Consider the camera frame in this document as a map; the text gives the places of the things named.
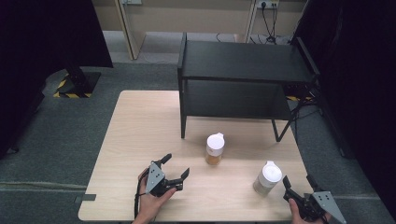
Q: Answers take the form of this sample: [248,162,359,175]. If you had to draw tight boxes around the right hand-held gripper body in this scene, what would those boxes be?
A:
[297,189,347,224]

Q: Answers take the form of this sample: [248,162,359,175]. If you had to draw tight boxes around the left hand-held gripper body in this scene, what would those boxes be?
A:
[145,161,185,198]

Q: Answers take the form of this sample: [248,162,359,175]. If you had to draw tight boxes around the jar with pale powder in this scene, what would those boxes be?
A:
[252,160,284,198]

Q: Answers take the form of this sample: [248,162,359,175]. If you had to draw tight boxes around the jar with yellow powder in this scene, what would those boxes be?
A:
[205,132,226,166]

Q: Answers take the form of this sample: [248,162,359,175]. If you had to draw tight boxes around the black two-tier shelf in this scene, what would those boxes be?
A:
[177,32,321,143]

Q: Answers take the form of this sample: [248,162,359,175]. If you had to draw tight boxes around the person's left hand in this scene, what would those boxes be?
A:
[132,167,177,224]

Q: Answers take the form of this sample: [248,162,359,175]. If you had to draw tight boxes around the person's right hand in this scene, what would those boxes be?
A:
[288,198,332,224]

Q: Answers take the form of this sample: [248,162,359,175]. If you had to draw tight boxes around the grey floor tape strip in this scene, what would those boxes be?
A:
[74,193,97,203]

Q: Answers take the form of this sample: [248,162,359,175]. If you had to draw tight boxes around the black stand base hazard tape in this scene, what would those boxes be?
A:
[52,69,102,99]

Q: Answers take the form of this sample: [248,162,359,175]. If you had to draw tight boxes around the black curtain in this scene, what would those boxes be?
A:
[292,0,396,218]
[0,0,114,160]

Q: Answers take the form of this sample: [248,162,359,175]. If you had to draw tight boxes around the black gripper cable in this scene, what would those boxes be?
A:
[134,174,149,219]

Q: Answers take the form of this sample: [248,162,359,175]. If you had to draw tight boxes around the black floor cables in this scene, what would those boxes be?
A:
[286,88,323,129]

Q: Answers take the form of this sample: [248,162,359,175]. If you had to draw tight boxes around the beige partition post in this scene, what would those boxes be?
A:
[244,0,260,44]
[113,0,148,61]

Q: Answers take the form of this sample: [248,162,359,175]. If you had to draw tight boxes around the black power cables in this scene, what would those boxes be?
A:
[260,2,280,45]

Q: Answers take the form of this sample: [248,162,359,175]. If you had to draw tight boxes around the white wall socket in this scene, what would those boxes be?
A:
[256,0,280,9]

